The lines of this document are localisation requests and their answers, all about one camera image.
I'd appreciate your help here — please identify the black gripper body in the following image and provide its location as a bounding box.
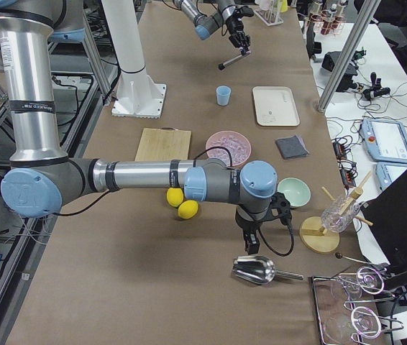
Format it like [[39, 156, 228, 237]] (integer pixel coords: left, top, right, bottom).
[[224, 6, 254, 44], [235, 206, 270, 238]]

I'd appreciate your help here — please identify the steel muddler black tip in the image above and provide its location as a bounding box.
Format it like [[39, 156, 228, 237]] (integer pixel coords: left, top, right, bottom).
[[218, 51, 251, 70]]

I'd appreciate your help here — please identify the light blue plastic cup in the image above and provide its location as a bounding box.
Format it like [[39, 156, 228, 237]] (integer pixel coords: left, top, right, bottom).
[[216, 86, 232, 106]]

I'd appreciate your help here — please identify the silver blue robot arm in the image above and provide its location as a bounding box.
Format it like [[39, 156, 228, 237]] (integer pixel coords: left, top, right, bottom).
[[173, 0, 254, 55], [0, 1, 282, 254]]

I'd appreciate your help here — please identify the steel ice scoop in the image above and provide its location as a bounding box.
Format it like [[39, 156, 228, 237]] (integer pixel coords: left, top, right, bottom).
[[232, 255, 304, 285]]

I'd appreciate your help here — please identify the pink plastic cup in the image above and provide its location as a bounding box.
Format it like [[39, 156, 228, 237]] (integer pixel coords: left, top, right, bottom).
[[259, 0, 272, 11]]

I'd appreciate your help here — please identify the yellow plastic cup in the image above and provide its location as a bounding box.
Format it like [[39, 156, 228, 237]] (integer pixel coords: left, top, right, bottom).
[[278, 0, 288, 13]]

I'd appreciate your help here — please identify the wooden cup tree stand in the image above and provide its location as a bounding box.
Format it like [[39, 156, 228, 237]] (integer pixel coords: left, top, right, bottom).
[[299, 172, 373, 254]]

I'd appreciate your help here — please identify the clear ice cubes pile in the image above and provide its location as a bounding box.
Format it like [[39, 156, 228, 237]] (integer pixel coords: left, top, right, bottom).
[[208, 133, 250, 166]]

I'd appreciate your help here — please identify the light green bowl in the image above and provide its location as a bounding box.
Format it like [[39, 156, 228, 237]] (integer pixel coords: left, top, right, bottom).
[[277, 178, 311, 208]]

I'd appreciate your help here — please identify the yellow lemon farther out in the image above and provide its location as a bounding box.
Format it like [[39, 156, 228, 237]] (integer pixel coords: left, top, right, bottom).
[[178, 200, 199, 219]]

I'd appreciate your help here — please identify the cream rabbit tray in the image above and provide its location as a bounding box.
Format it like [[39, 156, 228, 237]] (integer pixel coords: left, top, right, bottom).
[[252, 86, 300, 127]]

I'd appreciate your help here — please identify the pink bowl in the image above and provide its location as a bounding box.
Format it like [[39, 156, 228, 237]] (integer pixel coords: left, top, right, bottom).
[[204, 130, 252, 167]]

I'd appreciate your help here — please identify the yellow lemon nearer board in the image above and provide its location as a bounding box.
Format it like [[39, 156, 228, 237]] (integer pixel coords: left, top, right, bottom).
[[166, 188, 184, 208]]

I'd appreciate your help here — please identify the grey folded cloth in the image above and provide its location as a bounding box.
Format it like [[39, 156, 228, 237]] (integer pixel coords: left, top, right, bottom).
[[275, 135, 309, 160]]

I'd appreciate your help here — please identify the wooden ball stirrer stick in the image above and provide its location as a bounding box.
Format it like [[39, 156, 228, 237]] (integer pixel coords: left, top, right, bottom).
[[334, 252, 368, 264]]

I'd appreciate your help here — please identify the clear glass mug on stand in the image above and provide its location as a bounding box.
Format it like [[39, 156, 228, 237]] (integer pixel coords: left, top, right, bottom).
[[321, 195, 360, 233]]

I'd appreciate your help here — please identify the wooden cutting board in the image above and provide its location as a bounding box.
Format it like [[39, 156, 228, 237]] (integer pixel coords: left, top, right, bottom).
[[134, 128, 191, 162]]

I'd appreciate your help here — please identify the upper hanging wine glass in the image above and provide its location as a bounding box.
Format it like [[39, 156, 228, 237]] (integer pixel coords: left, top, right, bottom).
[[331, 266, 384, 301]]

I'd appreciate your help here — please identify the hanging wine glass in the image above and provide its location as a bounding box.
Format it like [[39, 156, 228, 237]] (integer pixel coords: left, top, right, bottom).
[[324, 306, 382, 344], [331, 266, 384, 301]]

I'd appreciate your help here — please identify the lower hanging wine glass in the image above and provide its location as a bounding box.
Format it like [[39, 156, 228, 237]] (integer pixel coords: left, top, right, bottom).
[[324, 306, 382, 344]]

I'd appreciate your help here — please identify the lower blue teach pendant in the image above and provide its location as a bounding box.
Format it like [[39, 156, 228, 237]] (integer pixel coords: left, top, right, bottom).
[[375, 162, 407, 191]]

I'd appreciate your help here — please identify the blue teach pendant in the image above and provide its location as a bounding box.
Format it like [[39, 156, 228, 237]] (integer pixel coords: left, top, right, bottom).
[[375, 162, 407, 191], [360, 119, 407, 164]]

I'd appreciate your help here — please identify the upper blue teach pendant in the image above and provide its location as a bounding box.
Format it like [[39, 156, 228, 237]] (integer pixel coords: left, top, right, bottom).
[[360, 119, 407, 164]]

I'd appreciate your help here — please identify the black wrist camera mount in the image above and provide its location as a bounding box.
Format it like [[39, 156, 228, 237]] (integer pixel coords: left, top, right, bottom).
[[264, 192, 292, 225]]

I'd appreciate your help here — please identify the white wire cup rack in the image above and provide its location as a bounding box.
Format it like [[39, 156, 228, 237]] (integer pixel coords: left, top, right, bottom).
[[255, 0, 283, 26]]

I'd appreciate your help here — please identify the aluminium frame post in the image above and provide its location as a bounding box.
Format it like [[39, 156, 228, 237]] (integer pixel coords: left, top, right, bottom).
[[317, 0, 380, 113]]

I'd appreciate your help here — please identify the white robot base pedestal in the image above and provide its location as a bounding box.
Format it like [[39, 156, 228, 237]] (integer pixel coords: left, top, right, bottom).
[[102, 0, 167, 119]]

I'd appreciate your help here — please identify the black wire glass rack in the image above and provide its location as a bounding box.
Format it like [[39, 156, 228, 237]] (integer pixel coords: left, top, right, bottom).
[[310, 264, 404, 344]]

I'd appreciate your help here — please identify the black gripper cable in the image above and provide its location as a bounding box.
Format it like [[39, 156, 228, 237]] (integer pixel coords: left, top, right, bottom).
[[48, 146, 295, 257]]

